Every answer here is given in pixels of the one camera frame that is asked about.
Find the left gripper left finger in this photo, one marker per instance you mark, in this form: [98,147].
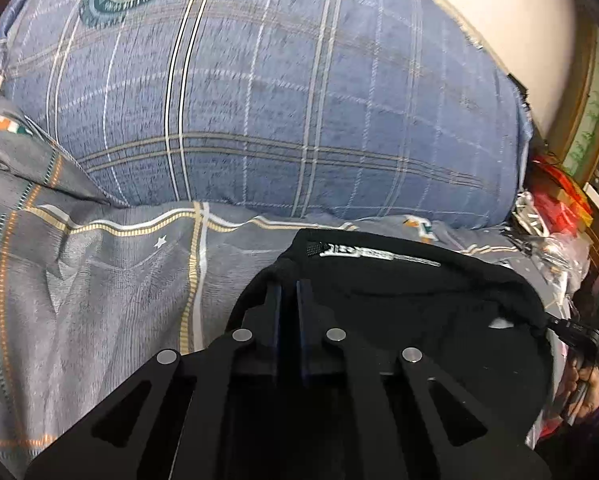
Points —
[165,421]

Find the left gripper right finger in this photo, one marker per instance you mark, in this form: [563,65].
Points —
[412,419]

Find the black pants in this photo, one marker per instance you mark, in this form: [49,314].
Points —
[483,324]

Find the person's right hand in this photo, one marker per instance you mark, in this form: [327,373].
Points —
[578,391]

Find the clear plastic bags pile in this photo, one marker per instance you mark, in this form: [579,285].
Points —
[564,258]

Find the red packaging clutter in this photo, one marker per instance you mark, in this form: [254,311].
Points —
[560,201]

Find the grey patterned bed quilt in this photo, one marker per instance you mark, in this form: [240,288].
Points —
[89,292]

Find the blue plaid pillow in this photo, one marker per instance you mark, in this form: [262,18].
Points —
[356,108]

